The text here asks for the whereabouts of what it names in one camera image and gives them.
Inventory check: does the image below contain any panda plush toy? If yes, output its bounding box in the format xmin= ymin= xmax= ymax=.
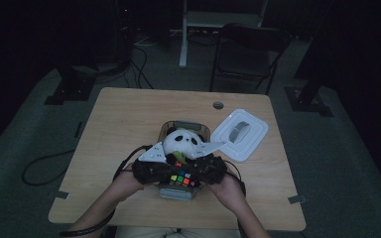
xmin=161 ymin=126 xmax=206 ymax=167

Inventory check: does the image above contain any person's left hand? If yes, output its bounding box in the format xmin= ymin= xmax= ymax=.
xmin=106 ymin=163 xmax=147 ymax=203

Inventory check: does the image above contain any black folding chair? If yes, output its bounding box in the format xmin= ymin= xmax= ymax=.
xmin=208 ymin=23 xmax=293 ymax=96

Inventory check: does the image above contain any bundle of black cables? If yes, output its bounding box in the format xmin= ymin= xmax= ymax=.
xmin=128 ymin=44 xmax=155 ymax=90

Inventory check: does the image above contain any colourful puzzle cube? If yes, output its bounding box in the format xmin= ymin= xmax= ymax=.
xmin=169 ymin=161 xmax=196 ymax=188

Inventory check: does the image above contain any clear plastic storage box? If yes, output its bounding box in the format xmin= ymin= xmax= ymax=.
xmin=157 ymin=120 xmax=212 ymax=202

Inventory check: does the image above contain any person's right hand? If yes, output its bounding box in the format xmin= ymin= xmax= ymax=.
xmin=207 ymin=171 xmax=246 ymax=213

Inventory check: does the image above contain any white box lid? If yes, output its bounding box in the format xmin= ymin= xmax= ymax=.
xmin=209 ymin=108 xmax=270 ymax=164

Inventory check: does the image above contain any hand-held gripper cable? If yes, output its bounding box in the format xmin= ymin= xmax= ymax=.
xmin=59 ymin=144 xmax=154 ymax=238
xmin=223 ymin=160 xmax=248 ymax=196

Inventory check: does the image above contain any white metal stand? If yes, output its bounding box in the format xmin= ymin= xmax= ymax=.
xmin=179 ymin=0 xmax=269 ymax=69

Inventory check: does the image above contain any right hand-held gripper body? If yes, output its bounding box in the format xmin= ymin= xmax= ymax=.
xmin=190 ymin=140 xmax=229 ymax=186

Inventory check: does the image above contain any black floor cable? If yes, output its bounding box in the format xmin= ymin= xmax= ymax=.
xmin=21 ymin=149 xmax=77 ymax=187

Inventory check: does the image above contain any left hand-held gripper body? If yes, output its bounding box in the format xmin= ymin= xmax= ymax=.
xmin=131 ymin=141 xmax=174 ymax=186

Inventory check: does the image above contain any black stand base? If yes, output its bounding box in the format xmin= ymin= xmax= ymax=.
xmin=44 ymin=63 xmax=97 ymax=106
xmin=284 ymin=65 xmax=334 ymax=118

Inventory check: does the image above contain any left hand-held gripper cable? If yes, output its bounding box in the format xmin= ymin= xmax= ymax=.
xmin=59 ymin=144 xmax=154 ymax=238

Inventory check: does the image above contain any right hand-held gripper cable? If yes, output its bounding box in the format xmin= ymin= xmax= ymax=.
xmin=223 ymin=160 xmax=248 ymax=196

